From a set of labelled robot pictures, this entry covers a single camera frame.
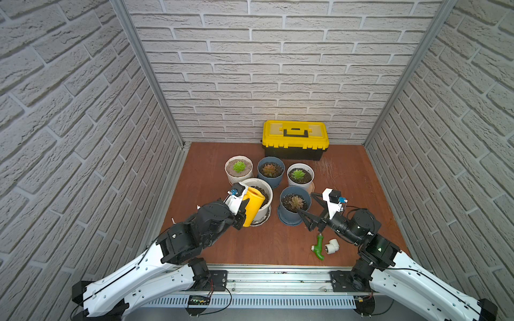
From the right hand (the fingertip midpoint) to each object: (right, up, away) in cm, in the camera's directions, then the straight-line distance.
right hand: (307, 201), depth 68 cm
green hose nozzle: (+7, -22, +12) cm, 27 cm away
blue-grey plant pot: (-10, +5, +23) cm, 26 cm away
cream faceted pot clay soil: (-30, +8, +24) cm, 40 cm away
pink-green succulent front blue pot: (-3, -4, +17) cm, 18 cm away
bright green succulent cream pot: (-27, +12, +25) cm, 39 cm away
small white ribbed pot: (+5, +5, +22) cm, 23 cm away
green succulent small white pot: (+1, +8, +24) cm, 26 cm away
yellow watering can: (-18, +1, -1) cm, 18 cm away
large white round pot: (-15, +2, +18) cm, 23 cm away
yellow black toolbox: (0, +25, +32) cm, 41 cm away
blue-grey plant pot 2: (0, +1, +20) cm, 20 cm away
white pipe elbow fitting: (+13, -21, +12) cm, 27 cm away
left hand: (-22, +3, -1) cm, 22 cm away
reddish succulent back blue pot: (-13, +10, +27) cm, 31 cm away
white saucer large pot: (-16, -13, +21) cm, 30 cm away
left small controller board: (-40, -39, +4) cm, 56 cm away
